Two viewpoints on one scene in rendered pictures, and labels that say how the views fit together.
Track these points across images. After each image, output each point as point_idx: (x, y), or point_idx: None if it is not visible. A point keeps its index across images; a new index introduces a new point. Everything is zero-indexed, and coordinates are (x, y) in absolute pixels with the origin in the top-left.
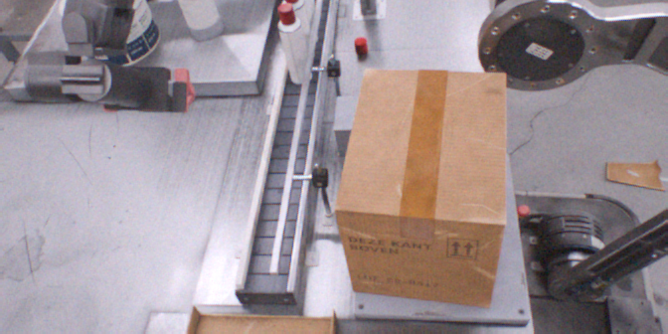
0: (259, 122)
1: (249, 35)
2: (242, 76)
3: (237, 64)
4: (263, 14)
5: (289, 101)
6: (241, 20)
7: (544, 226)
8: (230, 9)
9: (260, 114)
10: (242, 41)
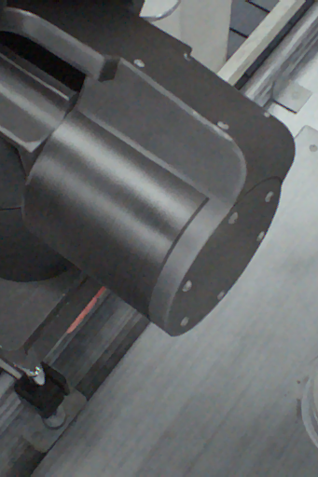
0: None
1: (245, 297)
2: None
3: None
4: (155, 362)
5: (261, 21)
6: (237, 385)
7: None
8: (245, 472)
9: None
10: (277, 285)
